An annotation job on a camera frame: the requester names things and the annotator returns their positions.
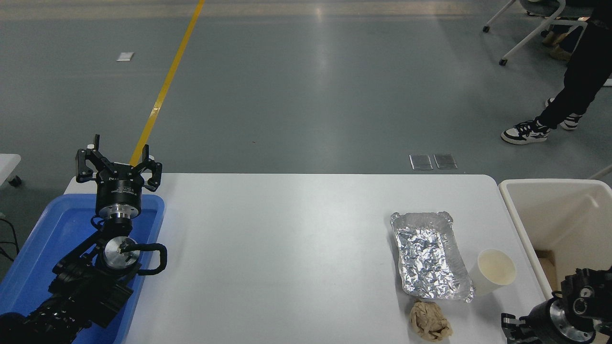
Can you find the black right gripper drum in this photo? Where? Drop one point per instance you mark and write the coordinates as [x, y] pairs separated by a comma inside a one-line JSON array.
[[540, 325]]

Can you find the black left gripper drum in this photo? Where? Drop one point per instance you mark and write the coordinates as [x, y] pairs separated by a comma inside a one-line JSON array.
[[119, 188]]

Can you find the white paper cup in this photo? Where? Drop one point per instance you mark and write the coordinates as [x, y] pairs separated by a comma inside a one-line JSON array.
[[495, 267]]

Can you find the blue plastic tray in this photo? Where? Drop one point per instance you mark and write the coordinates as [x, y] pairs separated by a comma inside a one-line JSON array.
[[52, 229]]

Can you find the crumpled tan paper ball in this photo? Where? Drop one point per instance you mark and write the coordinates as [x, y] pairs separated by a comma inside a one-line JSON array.
[[429, 322]]

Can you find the black caster wheel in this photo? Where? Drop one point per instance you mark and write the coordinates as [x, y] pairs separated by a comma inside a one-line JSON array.
[[15, 181]]

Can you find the white side table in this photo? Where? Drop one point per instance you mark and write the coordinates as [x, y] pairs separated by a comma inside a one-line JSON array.
[[7, 165]]

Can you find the crinkled foil tray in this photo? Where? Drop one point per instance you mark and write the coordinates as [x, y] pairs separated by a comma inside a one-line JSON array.
[[428, 258]]

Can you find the large pale bin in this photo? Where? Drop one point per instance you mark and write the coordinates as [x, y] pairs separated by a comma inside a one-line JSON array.
[[559, 215]]

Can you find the metal floor plate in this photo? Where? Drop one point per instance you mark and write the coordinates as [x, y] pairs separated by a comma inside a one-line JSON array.
[[445, 161], [421, 162]]

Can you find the walking person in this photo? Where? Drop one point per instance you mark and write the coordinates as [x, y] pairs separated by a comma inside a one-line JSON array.
[[583, 71]]

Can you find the seated person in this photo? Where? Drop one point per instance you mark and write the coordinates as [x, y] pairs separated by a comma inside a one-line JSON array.
[[566, 40]]

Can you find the white frame chair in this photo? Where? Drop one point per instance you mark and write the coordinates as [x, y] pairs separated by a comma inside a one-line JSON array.
[[530, 36]]

